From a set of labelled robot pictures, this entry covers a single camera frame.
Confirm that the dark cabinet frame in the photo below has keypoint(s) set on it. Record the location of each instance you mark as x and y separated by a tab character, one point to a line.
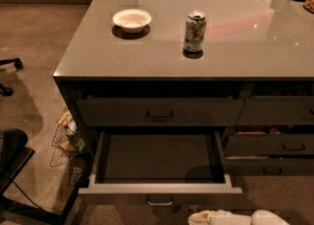
77	89

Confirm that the white paper bowl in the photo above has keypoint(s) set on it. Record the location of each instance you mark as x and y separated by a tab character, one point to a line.
132	20

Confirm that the drawer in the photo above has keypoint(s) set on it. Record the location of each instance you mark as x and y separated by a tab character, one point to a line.
271	167
270	144
161	111
277	110
158	170

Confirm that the green and white soda can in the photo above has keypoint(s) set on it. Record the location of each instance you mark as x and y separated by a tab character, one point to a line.
195	27

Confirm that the snack bag on counter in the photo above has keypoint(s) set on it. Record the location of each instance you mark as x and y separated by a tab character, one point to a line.
309	6

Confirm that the wire basket with trash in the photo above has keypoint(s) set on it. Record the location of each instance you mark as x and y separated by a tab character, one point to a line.
66	150

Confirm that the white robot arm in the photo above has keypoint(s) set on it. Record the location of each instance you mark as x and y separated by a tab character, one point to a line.
264	217

